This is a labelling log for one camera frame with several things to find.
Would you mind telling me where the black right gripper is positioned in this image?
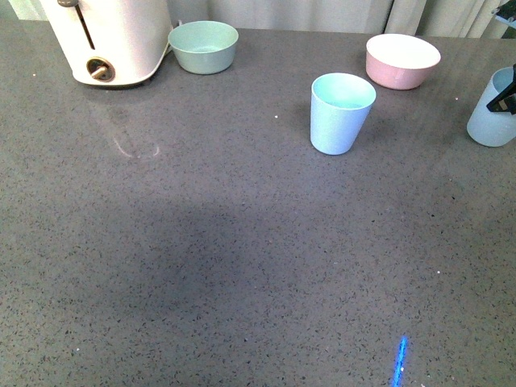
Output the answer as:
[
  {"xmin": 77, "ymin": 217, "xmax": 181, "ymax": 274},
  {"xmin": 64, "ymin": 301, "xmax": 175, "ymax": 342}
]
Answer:
[{"xmin": 486, "ymin": 0, "xmax": 516, "ymax": 115}]

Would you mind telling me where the light blue cup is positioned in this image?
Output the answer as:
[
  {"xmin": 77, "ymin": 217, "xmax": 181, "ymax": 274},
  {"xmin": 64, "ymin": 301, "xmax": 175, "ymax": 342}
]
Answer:
[{"xmin": 467, "ymin": 67, "xmax": 515, "ymax": 147}]

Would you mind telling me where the grey curtain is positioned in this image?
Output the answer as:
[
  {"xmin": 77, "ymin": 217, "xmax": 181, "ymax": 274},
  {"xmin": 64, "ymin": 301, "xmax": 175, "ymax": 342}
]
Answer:
[{"xmin": 167, "ymin": 0, "xmax": 509, "ymax": 39}]

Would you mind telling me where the pink bowl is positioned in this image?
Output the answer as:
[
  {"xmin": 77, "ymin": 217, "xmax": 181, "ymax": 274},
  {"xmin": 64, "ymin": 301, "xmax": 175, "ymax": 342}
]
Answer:
[{"xmin": 365, "ymin": 34, "xmax": 441, "ymax": 90}]

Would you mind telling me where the green bowl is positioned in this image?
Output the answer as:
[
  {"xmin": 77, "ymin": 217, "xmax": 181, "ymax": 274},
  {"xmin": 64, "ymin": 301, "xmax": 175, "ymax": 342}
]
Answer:
[{"xmin": 168, "ymin": 20, "xmax": 239, "ymax": 75}]

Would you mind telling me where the white toaster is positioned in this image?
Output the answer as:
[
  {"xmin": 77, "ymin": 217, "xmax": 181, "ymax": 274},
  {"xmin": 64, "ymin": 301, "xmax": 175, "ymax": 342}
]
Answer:
[{"xmin": 41, "ymin": 0, "xmax": 173, "ymax": 86}]

